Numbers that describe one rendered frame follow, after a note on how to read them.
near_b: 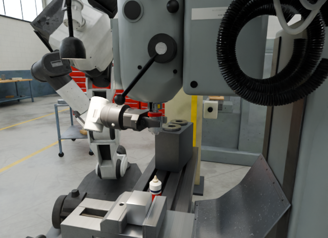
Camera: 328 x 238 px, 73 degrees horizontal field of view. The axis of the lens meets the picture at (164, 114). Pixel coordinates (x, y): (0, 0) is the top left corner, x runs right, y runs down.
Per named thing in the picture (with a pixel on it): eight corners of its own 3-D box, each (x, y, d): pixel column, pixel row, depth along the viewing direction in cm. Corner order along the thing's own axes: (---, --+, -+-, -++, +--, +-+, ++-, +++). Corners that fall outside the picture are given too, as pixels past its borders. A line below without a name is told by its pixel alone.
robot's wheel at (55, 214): (67, 214, 153) (64, 188, 149) (73, 214, 154) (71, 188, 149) (53, 236, 134) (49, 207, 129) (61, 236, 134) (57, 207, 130)
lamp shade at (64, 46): (60, 58, 67) (58, 37, 66) (85, 59, 70) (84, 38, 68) (59, 58, 61) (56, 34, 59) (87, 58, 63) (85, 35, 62)
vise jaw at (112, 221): (99, 231, 56) (98, 217, 55) (119, 202, 67) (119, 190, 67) (122, 234, 54) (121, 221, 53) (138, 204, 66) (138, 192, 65)
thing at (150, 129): (165, 131, 71) (165, 115, 70) (152, 133, 69) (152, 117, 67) (157, 127, 75) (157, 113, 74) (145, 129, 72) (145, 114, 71)
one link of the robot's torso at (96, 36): (51, 71, 124) (10, 27, 91) (88, 29, 134) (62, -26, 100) (94, 96, 120) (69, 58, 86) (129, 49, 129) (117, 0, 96)
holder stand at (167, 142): (154, 168, 104) (154, 127, 100) (172, 152, 124) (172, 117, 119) (178, 173, 99) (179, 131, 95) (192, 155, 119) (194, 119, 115)
